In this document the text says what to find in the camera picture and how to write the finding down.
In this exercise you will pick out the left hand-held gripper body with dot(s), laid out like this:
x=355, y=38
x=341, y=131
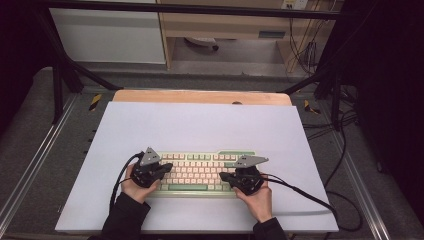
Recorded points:
x=150, y=158

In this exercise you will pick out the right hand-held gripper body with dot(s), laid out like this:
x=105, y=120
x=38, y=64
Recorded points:
x=248, y=180

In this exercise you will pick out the green and cream keyboard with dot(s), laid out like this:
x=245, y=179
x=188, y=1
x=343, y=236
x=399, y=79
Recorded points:
x=196, y=173

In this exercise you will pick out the person's right hand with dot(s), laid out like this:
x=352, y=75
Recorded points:
x=260, y=205

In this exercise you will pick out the person's left hand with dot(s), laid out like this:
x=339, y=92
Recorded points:
x=131, y=190

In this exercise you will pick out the wooden table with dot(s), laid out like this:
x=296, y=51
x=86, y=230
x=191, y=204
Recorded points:
x=186, y=97

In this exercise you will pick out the yellow and black tape strip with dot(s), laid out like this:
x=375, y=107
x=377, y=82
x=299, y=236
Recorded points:
x=95, y=102
x=310, y=107

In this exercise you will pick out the black metal stand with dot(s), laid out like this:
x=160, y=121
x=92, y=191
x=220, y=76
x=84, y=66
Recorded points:
x=336, y=100
x=57, y=86

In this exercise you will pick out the white chair base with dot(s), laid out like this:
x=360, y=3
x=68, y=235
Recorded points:
x=201, y=41

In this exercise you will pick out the white cabinet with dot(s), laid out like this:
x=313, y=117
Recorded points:
x=106, y=33

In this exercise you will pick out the light wooden desk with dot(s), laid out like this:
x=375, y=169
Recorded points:
x=216, y=25

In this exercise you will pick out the black metal crossbar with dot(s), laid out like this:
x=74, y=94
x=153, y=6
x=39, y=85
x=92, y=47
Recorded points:
x=200, y=8

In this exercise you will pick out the dark curtain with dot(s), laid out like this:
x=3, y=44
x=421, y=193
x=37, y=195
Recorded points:
x=16, y=50
x=390, y=83

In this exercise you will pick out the aluminium rail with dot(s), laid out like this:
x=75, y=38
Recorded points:
x=360, y=186
x=33, y=160

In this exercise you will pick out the white wall socket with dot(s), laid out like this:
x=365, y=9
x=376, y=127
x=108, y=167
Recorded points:
x=295, y=4

